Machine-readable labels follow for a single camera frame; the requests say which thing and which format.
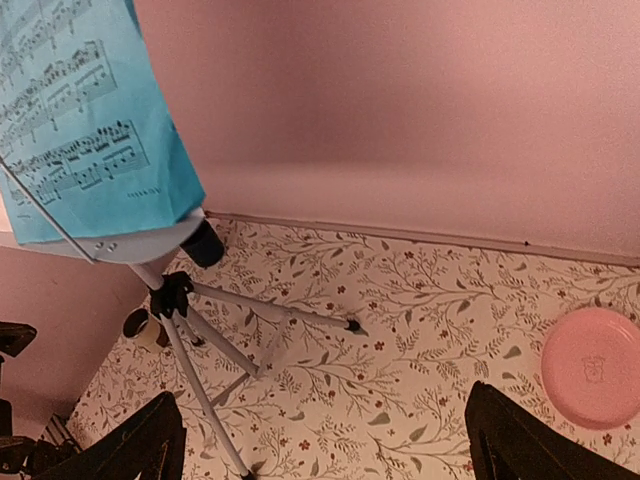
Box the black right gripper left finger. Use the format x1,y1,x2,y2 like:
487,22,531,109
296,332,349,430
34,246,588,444
35,391,186,480

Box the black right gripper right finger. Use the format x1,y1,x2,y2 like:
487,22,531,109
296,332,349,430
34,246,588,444
465,381,638,480

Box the white perforated music stand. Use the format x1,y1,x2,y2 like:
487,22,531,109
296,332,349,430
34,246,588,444
0,154,362,480

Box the blue sheet music page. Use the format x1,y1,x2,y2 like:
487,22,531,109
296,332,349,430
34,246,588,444
1,1,205,244

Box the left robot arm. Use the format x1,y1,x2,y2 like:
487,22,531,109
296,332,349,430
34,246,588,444
1,321,80,479

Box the pink plate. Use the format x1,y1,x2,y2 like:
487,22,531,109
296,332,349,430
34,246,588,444
541,307,639,430

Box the white paper coffee cup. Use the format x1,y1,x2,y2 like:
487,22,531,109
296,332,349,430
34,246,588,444
122,308,169,352

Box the floral table mat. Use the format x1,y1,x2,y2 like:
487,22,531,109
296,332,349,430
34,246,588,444
64,212,640,480

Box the dark blue cup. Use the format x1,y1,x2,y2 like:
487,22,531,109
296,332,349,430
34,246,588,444
180,220,225,269

